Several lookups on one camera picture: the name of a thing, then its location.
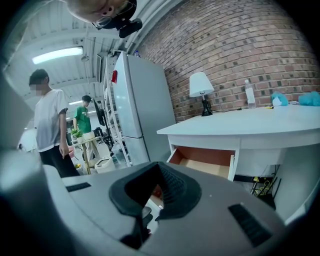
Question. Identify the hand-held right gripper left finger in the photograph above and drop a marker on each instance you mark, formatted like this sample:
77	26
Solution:
95	207

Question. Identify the person's glasses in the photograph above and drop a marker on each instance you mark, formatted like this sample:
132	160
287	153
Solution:
102	21

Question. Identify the teal and white item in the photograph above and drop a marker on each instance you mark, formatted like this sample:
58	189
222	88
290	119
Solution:
281	97

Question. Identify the green potted plant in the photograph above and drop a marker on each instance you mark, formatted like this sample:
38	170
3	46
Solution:
77	133

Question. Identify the round wooden side table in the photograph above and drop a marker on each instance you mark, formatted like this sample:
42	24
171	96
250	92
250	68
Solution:
88	141

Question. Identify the red sticker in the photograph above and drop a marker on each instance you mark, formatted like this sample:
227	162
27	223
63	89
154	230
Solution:
114	76

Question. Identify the ceiling air unit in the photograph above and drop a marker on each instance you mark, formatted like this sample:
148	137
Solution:
99	67

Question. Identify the white wooden drawer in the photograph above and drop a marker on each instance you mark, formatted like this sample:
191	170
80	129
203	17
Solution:
207	160

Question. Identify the cream pedal trash bin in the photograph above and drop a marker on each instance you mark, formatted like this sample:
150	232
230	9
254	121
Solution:
105	163

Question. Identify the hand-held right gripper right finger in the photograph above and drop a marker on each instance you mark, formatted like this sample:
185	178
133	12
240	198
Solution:
212	215

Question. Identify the long ceiling light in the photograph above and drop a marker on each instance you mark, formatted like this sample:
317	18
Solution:
57	55

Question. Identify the white metal shelf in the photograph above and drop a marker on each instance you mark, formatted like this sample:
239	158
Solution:
117	140

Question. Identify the white desk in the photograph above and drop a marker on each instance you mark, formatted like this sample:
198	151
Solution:
237	122

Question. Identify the grey refrigerator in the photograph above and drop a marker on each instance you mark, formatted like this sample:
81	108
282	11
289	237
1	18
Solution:
145	100

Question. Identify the black monitor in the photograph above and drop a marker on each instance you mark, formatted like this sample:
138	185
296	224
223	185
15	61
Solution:
100	117

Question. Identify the clear plastic water bottle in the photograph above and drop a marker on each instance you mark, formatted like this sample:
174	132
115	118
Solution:
250	96

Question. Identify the small yellow item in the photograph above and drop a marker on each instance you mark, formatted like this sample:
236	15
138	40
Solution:
270	107

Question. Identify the white shade table lamp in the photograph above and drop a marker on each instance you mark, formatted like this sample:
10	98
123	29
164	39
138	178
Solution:
200	85

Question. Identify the teal fluffy item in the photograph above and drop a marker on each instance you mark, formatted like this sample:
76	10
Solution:
311	98

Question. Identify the white pot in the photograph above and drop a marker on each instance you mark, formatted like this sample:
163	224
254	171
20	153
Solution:
89	135

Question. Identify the small blue capped bottle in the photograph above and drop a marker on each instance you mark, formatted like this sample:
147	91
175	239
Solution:
137	53

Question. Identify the black head camera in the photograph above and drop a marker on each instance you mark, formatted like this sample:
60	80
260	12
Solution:
130	27

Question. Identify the person's face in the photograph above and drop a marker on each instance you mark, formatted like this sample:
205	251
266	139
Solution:
85	10

